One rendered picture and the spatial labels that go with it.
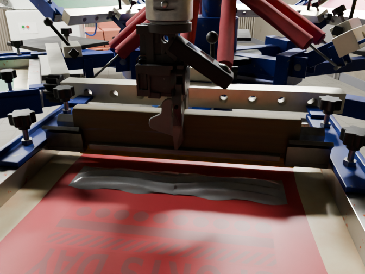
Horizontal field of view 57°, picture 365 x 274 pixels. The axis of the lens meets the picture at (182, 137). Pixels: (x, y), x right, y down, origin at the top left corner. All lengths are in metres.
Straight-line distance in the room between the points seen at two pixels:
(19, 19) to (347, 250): 4.92
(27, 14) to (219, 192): 4.70
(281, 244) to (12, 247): 0.35
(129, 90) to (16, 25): 4.37
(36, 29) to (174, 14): 4.60
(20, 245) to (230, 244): 0.27
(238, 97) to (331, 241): 0.42
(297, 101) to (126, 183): 0.45
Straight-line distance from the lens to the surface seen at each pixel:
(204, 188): 0.55
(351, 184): 0.55
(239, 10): 1.94
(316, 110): 0.80
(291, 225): 0.51
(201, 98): 0.81
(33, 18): 5.09
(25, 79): 1.35
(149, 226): 0.49
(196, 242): 0.46
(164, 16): 0.53
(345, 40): 0.92
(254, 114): 0.59
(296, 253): 0.47
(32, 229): 0.52
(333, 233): 0.52
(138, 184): 0.57
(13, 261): 0.49
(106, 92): 0.86
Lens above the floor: 1.26
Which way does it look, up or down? 24 degrees down
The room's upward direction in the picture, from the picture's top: straight up
